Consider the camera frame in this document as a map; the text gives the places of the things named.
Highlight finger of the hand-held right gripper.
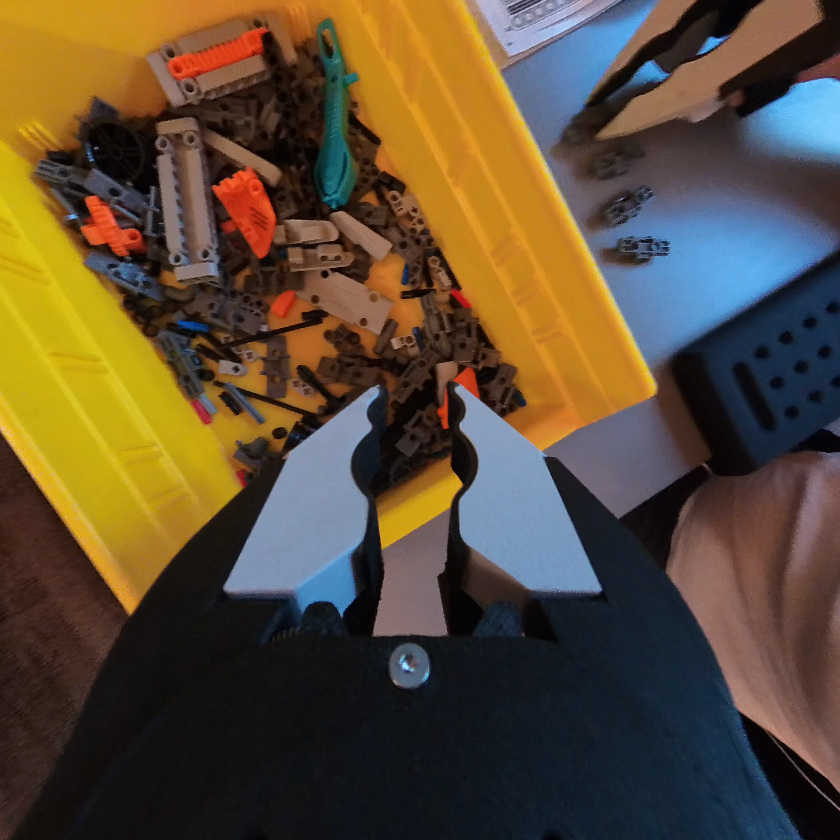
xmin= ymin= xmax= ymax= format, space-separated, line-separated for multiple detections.
xmin=581 ymin=0 xmax=742 ymax=109
xmin=591 ymin=0 xmax=829 ymax=142

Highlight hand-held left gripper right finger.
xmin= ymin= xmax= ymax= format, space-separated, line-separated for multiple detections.
xmin=438 ymin=381 xmax=605 ymax=637

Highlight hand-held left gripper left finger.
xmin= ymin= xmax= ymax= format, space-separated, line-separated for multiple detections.
xmin=222 ymin=385 xmax=389 ymax=637

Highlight small dark grey brick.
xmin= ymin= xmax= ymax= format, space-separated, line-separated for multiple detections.
xmin=604 ymin=185 xmax=656 ymax=227
xmin=558 ymin=105 xmax=611 ymax=148
xmin=587 ymin=143 xmax=647 ymax=179
xmin=617 ymin=235 xmax=672 ymax=265

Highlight toy instruction booklet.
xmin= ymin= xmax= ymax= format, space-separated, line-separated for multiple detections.
xmin=469 ymin=0 xmax=624 ymax=60

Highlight pile of toy bricks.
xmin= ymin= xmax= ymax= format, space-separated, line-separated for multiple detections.
xmin=33 ymin=16 xmax=529 ymax=490

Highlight yellow plastic bin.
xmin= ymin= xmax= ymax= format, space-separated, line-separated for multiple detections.
xmin=0 ymin=0 xmax=658 ymax=614

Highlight grey desk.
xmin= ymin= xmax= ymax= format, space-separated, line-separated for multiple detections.
xmin=374 ymin=0 xmax=840 ymax=637

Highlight light grey panel brick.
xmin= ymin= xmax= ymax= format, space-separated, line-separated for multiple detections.
xmin=297 ymin=269 xmax=395 ymax=336

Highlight person's beige trousers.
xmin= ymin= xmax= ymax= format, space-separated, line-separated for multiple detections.
xmin=666 ymin=449 xmax=840 ymax=788

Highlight black perforated block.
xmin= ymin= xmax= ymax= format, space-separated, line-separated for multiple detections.
xmin=672 ymin=252 xmax=840 ymax=476

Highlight orange panel brick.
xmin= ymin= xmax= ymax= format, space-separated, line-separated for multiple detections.
xmin=211 ymin=167 xmax=278 ymax=260

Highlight teal brick separator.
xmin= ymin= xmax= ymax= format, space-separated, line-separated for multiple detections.
xmin=314 ymin=18 xmax=361 ymax=210

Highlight orange cross connector brick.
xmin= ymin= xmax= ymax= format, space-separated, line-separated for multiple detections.
xmin=80 ymin=196 xmax=144 ymax=258

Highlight black toy wheel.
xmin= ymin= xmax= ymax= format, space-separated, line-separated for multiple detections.
xmin=82 ymin=117 xmax=158 ymax=186

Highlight grey block with orange rack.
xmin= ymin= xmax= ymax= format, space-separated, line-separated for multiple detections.
xmin=146 ymin=16 xmax=299 ymax=109

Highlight light grey long frame brick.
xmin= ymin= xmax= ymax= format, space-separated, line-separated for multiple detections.
xmin=155 ymin=117 xmax=221 ymax=284

